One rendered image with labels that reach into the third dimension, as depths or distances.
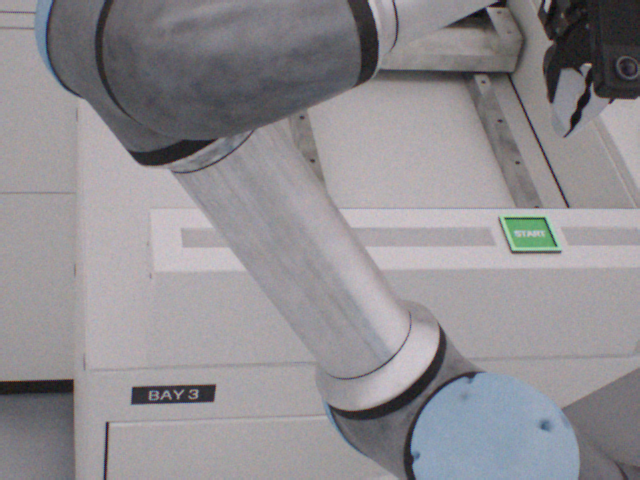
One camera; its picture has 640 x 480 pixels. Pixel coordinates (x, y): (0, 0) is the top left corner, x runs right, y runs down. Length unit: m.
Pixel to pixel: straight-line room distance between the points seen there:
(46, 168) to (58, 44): 1.10
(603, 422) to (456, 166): 0.55
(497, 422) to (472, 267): 0.37
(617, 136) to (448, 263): 0.33
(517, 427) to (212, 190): 0.28
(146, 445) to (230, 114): 0.73
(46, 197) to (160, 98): 1.24
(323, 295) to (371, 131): 0.74
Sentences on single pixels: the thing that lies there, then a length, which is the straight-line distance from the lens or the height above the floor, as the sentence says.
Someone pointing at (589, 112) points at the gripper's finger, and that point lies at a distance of 1.24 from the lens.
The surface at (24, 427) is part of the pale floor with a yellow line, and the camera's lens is 2.33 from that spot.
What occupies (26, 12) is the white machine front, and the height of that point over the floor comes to 0.84.
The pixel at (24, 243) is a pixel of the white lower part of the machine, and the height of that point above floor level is 0.41.
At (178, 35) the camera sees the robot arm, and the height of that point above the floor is 1.41.
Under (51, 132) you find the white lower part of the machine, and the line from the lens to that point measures 1.90.
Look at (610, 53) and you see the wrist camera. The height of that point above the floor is 1.24.
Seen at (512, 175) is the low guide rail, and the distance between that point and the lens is 1.62.
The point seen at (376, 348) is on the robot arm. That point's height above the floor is 1.10.
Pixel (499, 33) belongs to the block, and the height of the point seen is 0.91.
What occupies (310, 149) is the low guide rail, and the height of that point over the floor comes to 0.85.
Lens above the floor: 1.81
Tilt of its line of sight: 42 degrees down
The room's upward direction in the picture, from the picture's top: 11 degrees clockwise
